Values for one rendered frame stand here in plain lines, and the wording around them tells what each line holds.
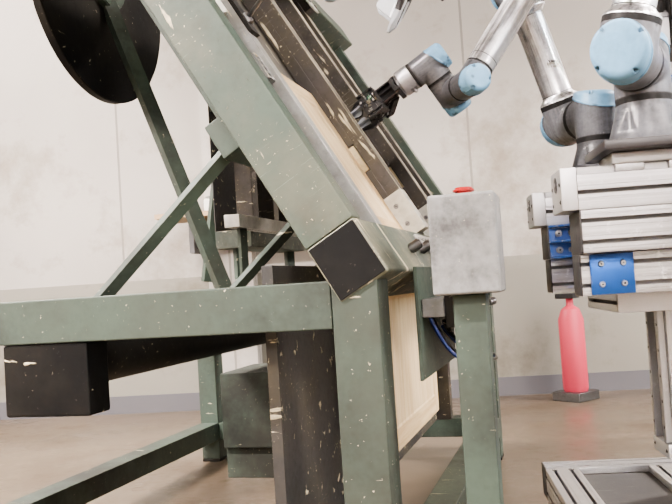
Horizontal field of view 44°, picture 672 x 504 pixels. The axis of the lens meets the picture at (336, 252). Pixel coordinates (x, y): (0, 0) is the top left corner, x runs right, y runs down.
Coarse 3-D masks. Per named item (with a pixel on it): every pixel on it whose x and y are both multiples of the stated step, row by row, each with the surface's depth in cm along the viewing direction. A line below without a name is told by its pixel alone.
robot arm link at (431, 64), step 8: (432, 48) 224; (440, 48) 223; (416, 56) 227; (424, 56) 224; (432, 56) 223; (440, 56) 223; (448, 56) 224; (408, 64) 226; (416, 64) 225; (424, 64) 224; (432, 64) 224; (440, 64) 224; (448, 64) 225; (416, 72) 225; (424, 72) 225; (432, 72) 224; (440, 72) 224; (416, 80) 226; (424, 80) 226; (432, 80) 225
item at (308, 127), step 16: (224, 0) 187; (240, 32) 186; (256, 48) 185; (272, 64) 186; (288, 96) 182; (304, 112) 183; (304, 128) 181; (320, 144) 180; (336, 160) 181; (336, 176) 179; (352, 192) 178; (368, 208) 178
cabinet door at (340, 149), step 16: (288, 80) 207; (304, 96) 213; (320, 112) 221; (320, 128) 206; (336, 144) 212; (352, 160) 218; (352, 176) 203; (368, 192) 209; (384, 208) 215; (384, 224) 198
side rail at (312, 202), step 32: (160, 0) 163; (192, 0) 162; (192, 32) 161; (224, 32) 160; (192, 64) 161; (224, 64) 159; (256, 64) 162; (224, 96) 159; (256, 96) 157; (256, 128) 157; (288, 128) 156; (256, 160) 157; (288, 160) 155; (320, 160) 158; (288, 192) 155; (320, 192) 154; (320, 224) 153
